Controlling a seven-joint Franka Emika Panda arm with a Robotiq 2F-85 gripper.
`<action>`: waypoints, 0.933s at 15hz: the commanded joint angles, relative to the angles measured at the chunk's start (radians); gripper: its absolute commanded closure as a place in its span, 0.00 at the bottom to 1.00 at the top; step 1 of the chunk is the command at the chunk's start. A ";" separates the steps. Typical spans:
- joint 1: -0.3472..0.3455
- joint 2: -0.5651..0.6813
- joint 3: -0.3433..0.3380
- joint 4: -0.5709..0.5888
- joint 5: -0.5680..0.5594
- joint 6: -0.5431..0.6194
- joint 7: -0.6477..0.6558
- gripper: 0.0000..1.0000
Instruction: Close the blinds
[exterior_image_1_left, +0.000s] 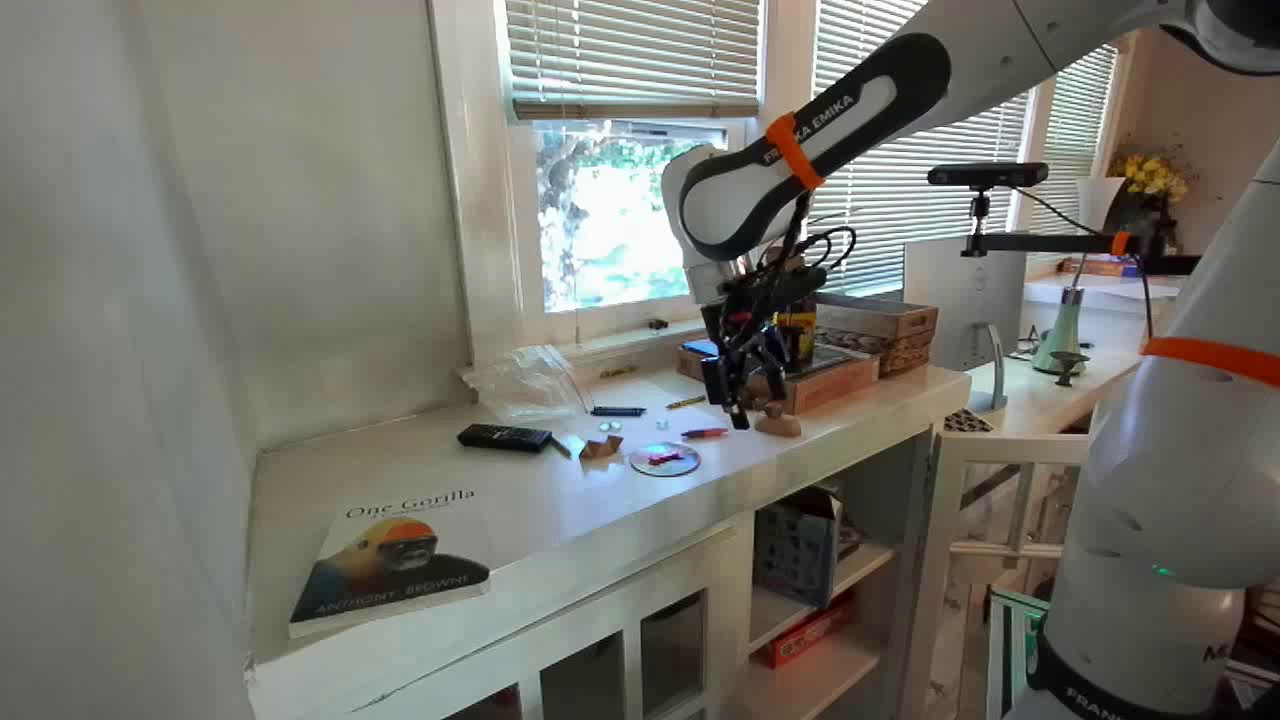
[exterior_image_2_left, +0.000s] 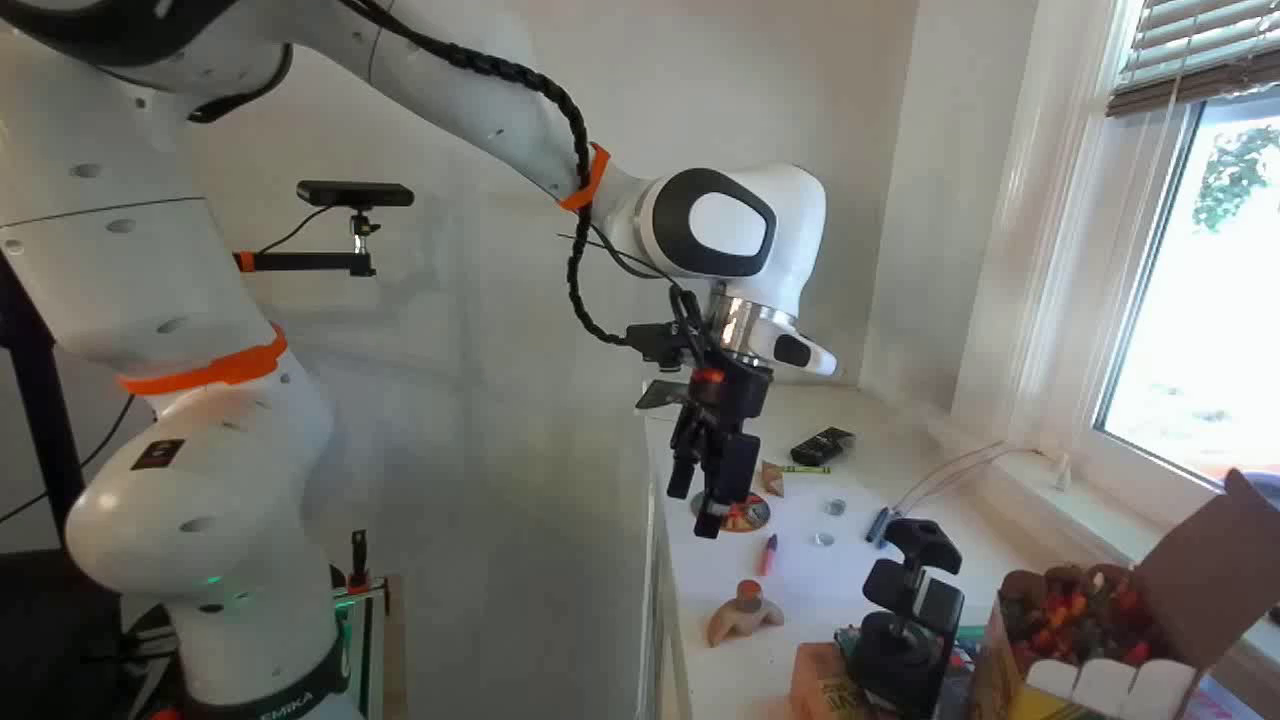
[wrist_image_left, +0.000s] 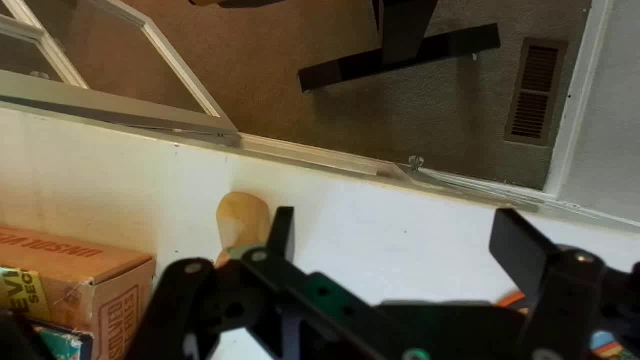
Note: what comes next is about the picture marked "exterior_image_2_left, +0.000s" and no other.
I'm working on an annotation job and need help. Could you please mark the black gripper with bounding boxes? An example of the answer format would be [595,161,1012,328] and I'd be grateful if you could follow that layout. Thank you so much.
[666,361,773,540]

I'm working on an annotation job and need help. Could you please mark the beige window blinds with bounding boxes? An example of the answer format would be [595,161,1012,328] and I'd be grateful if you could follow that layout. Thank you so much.
[1106,0,1280,115]

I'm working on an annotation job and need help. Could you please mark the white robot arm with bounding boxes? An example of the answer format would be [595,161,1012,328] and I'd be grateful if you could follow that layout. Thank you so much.
[0,0,834,720]

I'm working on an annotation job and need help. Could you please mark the colourful round disc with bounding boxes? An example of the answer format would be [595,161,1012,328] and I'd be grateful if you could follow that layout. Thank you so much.
[729,493,773,530]

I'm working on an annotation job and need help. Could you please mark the small brown toy piece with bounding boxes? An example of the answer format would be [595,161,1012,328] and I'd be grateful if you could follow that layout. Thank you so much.
[756,461,783,494]

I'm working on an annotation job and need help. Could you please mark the red marker pen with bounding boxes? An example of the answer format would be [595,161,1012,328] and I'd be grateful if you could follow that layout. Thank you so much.
[756,535,781,574]

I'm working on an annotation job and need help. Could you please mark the brown clay figure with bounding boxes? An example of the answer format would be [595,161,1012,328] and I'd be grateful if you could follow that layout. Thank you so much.
[709,580,783,642]

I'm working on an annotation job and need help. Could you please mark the black remote control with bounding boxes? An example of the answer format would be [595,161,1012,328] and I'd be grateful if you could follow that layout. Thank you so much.
[786,428,854,467]

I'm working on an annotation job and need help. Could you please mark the blue small pen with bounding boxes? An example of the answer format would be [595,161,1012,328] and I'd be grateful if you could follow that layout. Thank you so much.
[863,507,892,542]

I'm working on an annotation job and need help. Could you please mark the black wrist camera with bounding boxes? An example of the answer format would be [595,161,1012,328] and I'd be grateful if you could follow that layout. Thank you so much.
[622,318,694,370]

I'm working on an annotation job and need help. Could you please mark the black camera on mount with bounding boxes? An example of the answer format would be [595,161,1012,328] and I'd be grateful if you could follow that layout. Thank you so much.
[848,517,964,720]

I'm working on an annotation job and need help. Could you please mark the white braided cable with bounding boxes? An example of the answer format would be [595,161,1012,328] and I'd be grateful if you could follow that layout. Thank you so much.
[888,437,1017,517]

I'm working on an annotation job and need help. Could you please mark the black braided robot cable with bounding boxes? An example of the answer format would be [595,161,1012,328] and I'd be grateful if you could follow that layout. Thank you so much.
[340,0,673,350]

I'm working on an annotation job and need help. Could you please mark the black stereo camera on stand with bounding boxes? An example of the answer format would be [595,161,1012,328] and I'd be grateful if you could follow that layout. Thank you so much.
[236,178,416,274]

